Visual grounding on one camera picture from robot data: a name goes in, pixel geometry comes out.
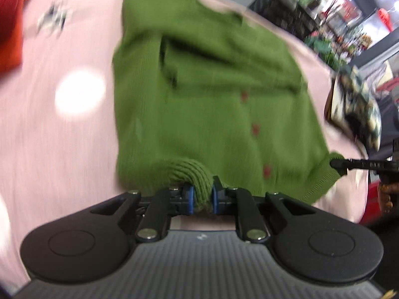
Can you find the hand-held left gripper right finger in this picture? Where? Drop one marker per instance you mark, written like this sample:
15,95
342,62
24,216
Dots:
215,201

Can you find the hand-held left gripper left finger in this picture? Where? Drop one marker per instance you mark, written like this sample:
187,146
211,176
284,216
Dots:
188,201

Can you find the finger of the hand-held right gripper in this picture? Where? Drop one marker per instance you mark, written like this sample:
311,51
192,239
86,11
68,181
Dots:
358,164

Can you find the green knit cardigan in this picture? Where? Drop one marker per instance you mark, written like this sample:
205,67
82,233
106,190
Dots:
202,115

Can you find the person's right hand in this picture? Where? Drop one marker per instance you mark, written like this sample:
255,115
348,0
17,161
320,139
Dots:
386,197

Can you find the dark red fabric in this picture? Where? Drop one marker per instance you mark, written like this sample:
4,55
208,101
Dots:
372,205

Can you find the pink printed blanket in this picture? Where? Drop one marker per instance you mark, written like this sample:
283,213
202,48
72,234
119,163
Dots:
46,162

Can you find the dark storage shelf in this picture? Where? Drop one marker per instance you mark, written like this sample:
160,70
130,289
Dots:
327,15

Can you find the red orange cloth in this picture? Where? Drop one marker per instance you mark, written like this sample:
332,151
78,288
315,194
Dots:
14,21

